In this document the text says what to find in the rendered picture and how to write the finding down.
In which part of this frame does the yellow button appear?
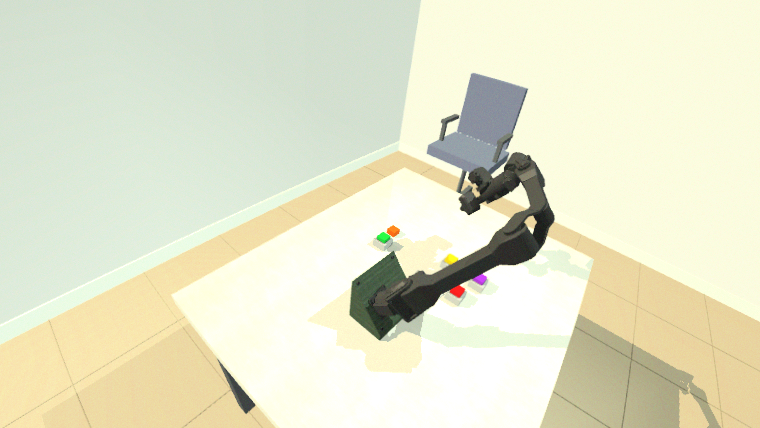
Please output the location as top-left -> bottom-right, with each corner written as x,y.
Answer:
439,254 -> 459,268

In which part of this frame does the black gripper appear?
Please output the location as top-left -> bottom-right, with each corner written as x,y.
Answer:
458,178 -> 508,215

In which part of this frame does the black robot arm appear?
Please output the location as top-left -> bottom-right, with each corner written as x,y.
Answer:
368,152 -> 555,323

